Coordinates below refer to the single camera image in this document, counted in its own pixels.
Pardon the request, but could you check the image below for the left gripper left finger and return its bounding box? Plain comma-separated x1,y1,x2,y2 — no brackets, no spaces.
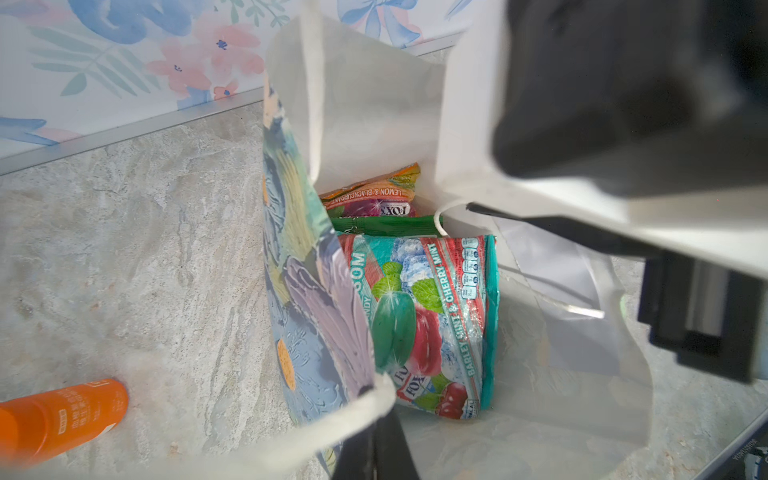
331,431,375,480

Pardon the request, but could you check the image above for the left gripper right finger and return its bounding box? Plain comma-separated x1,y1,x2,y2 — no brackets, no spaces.
376,409,420,480

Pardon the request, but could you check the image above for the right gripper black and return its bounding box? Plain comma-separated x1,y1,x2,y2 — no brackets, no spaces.
466,202,768,385

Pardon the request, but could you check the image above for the floral paper gift bag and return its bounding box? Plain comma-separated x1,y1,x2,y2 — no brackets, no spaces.
260,0,655,480

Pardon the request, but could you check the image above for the teal Fox's mint blossom packet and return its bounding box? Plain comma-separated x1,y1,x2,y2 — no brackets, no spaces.
339,234,500,420

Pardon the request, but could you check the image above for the green Fox's spring tea packet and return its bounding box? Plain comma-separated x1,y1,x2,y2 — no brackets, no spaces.
331,216,440,237

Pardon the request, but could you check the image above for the orange Fox's lemon candy packet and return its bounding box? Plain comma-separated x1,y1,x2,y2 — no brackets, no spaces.
320,163,421,218

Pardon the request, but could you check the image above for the orange bottle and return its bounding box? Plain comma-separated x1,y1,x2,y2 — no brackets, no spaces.
1,379,129,468

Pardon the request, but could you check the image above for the aluminium frame rail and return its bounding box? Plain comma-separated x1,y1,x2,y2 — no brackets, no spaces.
694,410,768,480

